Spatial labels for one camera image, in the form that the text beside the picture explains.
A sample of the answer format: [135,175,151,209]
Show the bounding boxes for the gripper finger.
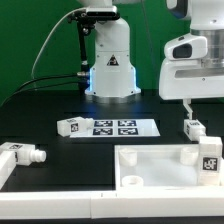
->
[183,99,193,120]

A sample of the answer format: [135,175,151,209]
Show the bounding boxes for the marker tag sheet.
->
[71,119,160,138]

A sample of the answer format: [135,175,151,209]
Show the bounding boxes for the white left fence bar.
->
[0,151,16,190]

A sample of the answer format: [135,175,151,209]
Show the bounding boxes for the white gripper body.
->
[159,32,224,100]

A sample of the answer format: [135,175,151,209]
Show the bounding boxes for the black cables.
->
[0,73,91,108]

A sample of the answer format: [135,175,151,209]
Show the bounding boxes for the grey cable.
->
[31,9,84,81]

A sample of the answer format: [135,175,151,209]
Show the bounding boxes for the black camera stand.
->
[67,10,120,95]

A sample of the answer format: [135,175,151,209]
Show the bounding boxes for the white square table top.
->
[114,143,224,194]

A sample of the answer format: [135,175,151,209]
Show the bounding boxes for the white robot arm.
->
[77,0,224,103]

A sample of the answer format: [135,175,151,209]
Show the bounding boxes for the white front fence bar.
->
[0,187,224,220]

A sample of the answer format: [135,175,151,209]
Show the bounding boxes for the white fence bar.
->
[0,187,224,220]
[0,151,16,190]

